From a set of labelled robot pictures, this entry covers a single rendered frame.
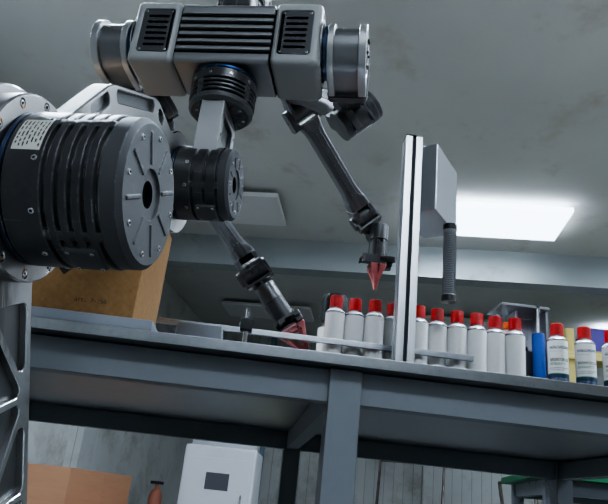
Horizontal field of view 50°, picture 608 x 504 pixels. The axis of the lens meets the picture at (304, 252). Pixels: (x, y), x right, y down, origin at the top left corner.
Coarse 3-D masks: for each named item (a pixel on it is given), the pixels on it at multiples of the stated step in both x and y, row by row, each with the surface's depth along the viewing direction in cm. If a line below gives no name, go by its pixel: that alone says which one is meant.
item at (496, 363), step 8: (488, 320) 173; (496, 320) 171; (488, 328) 172; (496, 328) 170; (488, 336) 169; (496, 336) 168; (504, 336) 169; (488, 344) 168; (496, 344) 167; (504, 344) 168; (488, 352) 168; (496, 352) 167; (504, 352) 168; (488, 360) 167; (496, 360) 166; (504, 360) 167; (488, 368) 166; (496, 368) 165; (504, 368) 166
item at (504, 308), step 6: (498, 306) 181; (504, 306) 180; (510, 306) 179; (516, 306) 179; (522, 306) 179; (528, 306) 179; (534, 306) 179; (492, 312) 186; (498, 312) 185; (504, 312) 185; (510, 312) 184; (522, 312) 183; (528, 312) 183; (534, 312) 182; (540, 312) 182; (522, 318) 188; (528, 318) 188
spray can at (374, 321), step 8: (376, 304) 168; (368, 312) 169; (376, 312) 167; (368, 320) 166; (376, 320) 165; (368, 328) 165; (376, 328) 165; (368, 336) 164; (376, 336) 164; (368, 352) 163; (376, 352) 163
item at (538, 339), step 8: (536, 336) 175; (544, 336) 175; (536, 344) 174; (544, 344) 174; (536, 352) 174; (544, 352) 174; (536, 360) 173; (544, 360) 173; (536, 368) 172; (544, 368) 172; (536, 376) 171; (544, 376) 171
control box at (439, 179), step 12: (432, 156) 167; (444, 156) 172; (432, 168) 166; (444, 168) 171; (432, 180) 165; (444, 180) 170; (456, 180) 180; (432, 192) 163; (444, 192) 169; (456, 192) 179; (432, 204) 162; (444, 204) 168; (420, 216) 166; (432, 216) 165; (444, 216) 167; (420, 228) 173; (432, 228) 172
